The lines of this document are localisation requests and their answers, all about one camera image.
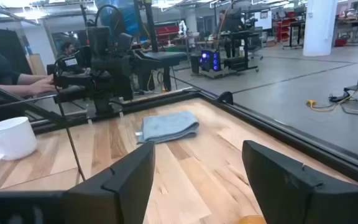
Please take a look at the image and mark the blue banner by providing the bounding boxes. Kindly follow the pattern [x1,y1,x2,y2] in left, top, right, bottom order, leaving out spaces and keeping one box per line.
[94,0,142,37]

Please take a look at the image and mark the yellow floor cable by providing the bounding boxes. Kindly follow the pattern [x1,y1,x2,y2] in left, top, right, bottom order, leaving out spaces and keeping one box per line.
[306,30,358,113]

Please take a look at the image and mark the black workstation cart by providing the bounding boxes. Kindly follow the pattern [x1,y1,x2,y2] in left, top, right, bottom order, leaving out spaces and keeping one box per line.
[194,29,260,77]

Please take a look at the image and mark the white board screen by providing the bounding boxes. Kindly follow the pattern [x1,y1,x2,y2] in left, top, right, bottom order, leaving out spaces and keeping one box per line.
[255,11,273,30]

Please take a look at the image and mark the black table frame rim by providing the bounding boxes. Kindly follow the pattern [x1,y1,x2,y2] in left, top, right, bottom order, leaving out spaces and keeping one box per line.
[29,88,358,189]

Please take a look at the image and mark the red shelf rack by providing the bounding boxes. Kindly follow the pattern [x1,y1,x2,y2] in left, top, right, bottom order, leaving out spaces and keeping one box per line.
[277,12,298,41]

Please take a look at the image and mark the person's hand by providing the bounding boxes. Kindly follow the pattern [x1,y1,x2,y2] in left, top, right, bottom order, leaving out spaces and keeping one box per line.
[26,74,57,96]

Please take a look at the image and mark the grey-blue folded cloth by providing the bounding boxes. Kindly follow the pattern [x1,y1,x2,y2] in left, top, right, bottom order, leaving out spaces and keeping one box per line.
[135,111,200,144]

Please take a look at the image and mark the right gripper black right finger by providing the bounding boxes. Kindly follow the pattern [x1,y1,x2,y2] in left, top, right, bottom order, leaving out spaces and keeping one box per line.
[242,139,358,224]

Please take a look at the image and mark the white ceramic mug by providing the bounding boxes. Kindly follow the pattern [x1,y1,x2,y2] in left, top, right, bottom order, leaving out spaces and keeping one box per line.
[0,116,39,162]

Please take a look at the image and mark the black partition panel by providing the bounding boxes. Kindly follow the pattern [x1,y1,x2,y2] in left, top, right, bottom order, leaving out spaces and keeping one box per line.
[0,26,32,75]

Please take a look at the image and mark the black floor cable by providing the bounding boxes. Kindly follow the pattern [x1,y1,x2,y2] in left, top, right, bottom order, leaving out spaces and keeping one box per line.
[328,93,358,116]

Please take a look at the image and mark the red storage bins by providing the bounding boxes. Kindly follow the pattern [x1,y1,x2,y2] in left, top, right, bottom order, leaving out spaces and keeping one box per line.
[155,24,180,44]

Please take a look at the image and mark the black padded stand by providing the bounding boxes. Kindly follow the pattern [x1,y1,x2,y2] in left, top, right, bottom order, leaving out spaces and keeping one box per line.
[134,49,188,93]

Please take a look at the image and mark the computer tower with blue lights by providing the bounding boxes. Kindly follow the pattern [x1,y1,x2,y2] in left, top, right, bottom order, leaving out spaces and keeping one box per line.
[199,49,222,72]

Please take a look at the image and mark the white round pillar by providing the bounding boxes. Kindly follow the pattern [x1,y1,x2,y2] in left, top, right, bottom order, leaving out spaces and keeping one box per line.
[303,0,338,57]

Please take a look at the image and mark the black table clamp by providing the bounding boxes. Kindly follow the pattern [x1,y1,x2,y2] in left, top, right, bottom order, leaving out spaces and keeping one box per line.
[216,91,234,106]

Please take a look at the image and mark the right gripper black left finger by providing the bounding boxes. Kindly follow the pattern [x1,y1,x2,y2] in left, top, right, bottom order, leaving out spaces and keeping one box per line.
[61,141,156,224]

